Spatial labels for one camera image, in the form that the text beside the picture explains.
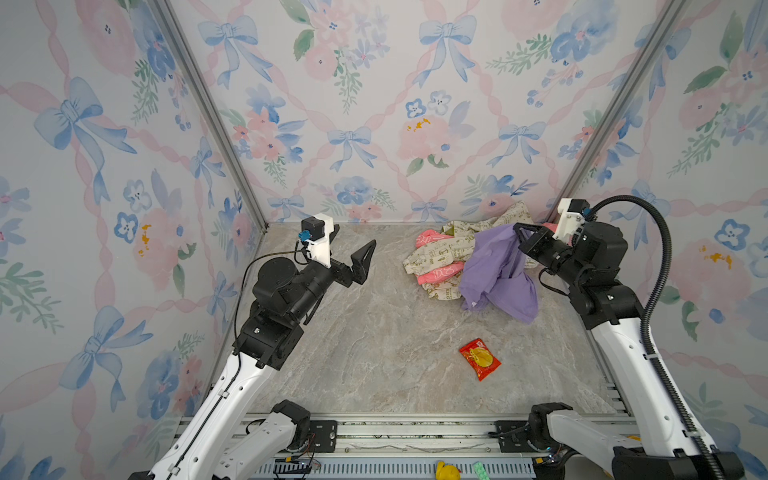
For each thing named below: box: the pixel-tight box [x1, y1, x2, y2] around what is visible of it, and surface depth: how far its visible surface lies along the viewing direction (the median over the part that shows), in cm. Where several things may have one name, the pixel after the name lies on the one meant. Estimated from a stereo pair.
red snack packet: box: [459, 338, 502, 382], surface depth 87 cm
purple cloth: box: [459, 224, 539, 324], surface depth 86 cm
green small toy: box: [473, 461, 491, 480], surface depth 70 cm
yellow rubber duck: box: [435, 461, 461, 480], surface depth 69 cm
